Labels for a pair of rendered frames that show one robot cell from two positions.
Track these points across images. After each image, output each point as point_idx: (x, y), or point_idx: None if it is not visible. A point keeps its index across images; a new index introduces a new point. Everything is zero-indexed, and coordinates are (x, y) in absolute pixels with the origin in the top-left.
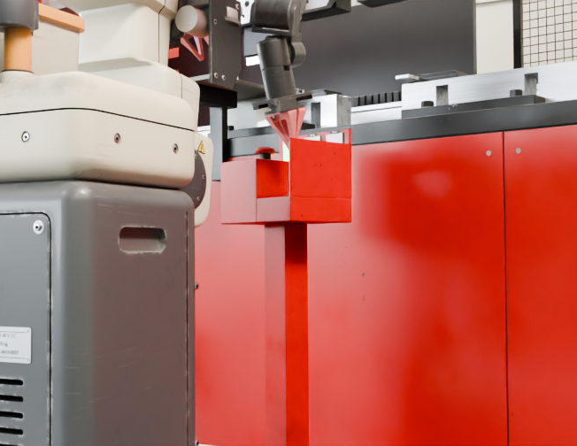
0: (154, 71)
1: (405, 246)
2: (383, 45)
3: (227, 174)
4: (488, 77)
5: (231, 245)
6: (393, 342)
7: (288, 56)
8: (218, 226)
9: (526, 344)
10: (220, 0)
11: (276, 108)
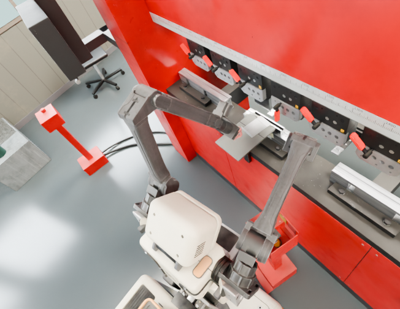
0: (213, 290)
1: (321, 228)
2: None
3: None
4: (376, 200)
5: (255, 175)
6: (313, 236)
7: None
8: (249, 167)
9: (360, 275)
10: (235, 259)
11: None
